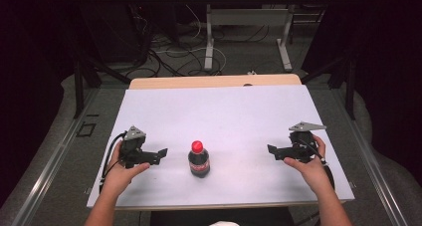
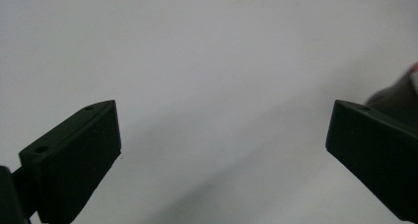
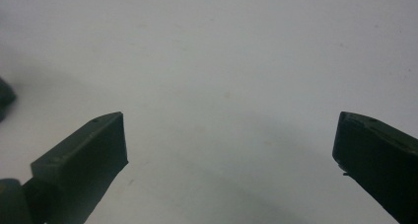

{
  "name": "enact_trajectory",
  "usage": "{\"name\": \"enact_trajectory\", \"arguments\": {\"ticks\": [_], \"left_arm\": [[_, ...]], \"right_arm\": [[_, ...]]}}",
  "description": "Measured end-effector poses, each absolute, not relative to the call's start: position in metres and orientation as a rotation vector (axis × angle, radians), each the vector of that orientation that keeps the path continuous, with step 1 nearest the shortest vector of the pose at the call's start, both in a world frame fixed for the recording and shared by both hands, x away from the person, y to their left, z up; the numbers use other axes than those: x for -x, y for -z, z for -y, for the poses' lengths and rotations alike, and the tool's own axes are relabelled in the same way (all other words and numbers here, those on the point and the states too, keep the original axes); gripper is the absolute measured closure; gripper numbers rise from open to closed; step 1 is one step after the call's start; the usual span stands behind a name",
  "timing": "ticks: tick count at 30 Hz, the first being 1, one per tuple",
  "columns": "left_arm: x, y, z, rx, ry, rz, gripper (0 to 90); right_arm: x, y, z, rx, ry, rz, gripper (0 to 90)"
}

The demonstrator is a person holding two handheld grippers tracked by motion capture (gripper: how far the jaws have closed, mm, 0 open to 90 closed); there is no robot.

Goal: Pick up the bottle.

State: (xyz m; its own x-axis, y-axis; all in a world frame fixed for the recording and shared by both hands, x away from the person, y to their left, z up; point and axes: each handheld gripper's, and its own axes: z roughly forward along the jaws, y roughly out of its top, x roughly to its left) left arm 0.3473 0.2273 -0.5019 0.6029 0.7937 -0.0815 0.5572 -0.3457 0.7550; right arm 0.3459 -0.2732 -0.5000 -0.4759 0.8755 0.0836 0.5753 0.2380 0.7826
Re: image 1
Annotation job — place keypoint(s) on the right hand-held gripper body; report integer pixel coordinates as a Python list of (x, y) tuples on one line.
[(303, 143)]

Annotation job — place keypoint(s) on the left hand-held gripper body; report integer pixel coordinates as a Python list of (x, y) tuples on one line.
[(132, 146)]

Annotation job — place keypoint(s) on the red bottle cap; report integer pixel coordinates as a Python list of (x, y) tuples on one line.
[(197, 146)]

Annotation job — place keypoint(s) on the dark soda bottle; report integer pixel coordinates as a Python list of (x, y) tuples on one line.
[(199, 166)]

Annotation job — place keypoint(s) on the person's right hand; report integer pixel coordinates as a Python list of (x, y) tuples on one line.
[(312, 173)]

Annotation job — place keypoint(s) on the person's left hand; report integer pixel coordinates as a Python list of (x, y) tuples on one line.
[(121, 178)]

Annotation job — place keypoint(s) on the white table mat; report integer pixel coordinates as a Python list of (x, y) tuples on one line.
[(232, 113)]

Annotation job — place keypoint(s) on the person's dark clothing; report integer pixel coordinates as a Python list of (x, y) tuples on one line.
[(185, 217)]

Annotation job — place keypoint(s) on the dark table grommet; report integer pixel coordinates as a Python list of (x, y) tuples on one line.
[(247, 84)]

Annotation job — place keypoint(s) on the black metal stand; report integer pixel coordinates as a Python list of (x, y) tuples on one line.
[(350, 86), (79, 83)]

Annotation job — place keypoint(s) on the wooden table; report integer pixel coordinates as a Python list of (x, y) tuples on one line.
[(199, 81)]

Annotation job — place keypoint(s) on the dark cabinet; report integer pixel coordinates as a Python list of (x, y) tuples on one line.
[(109, 33)]

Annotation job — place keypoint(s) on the dark curtain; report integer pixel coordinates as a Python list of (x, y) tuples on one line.
[(30, 53), (391, 53)]

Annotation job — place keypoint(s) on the desk with white legs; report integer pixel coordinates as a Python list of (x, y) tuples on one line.
[(249, 17)]

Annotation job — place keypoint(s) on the metal floor rail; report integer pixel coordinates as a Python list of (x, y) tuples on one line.
[(371, 159), (49, 166)]

